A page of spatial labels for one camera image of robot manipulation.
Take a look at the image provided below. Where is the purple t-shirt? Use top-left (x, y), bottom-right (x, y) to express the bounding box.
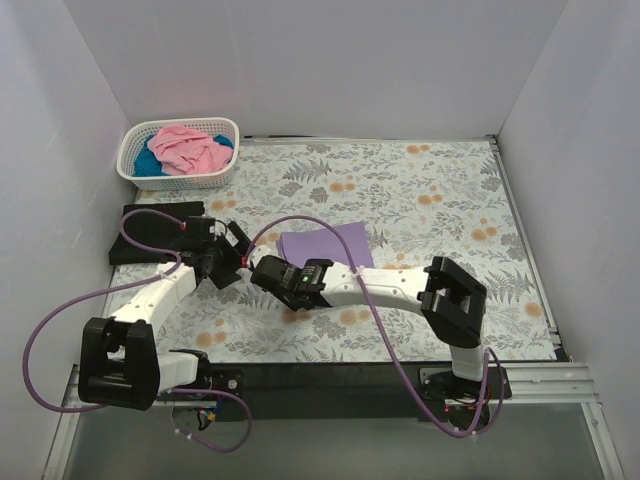
top-left (276, 222), bottom-right (375, 268)

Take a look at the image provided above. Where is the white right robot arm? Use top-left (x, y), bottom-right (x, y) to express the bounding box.
top-left (248, 249), bottom-right (489, 398)

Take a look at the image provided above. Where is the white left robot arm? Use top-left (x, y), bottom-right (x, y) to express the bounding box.
top-left (78, 217), bottom-right (250, 410)

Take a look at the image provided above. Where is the folded black t-shirt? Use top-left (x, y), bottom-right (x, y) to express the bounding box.
top-left (108, 201), bottom-right (205, 266)

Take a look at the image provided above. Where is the pink t-shirt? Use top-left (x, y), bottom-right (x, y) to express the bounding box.
top-left (147, 125), bottom-right (234, 176)

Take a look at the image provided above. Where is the white plastic laundry basket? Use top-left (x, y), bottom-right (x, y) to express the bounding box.
top-left (116, 117), bottom-right (240, 191)

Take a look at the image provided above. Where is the teal t-shirt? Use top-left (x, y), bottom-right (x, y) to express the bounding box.
top-left (133, 135), bottom-right (234, 177)

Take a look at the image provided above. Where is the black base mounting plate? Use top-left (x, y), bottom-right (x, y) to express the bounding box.
top-left (154, 362), bottom-right (514, 424)

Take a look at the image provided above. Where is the floral patterned tablecloth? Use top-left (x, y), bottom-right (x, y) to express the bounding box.
top-left (139, 142), bottom-right (555, 362)

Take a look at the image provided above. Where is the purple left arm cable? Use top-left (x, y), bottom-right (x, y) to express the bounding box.
top-left (22, 209), bottom-right (254, 454)

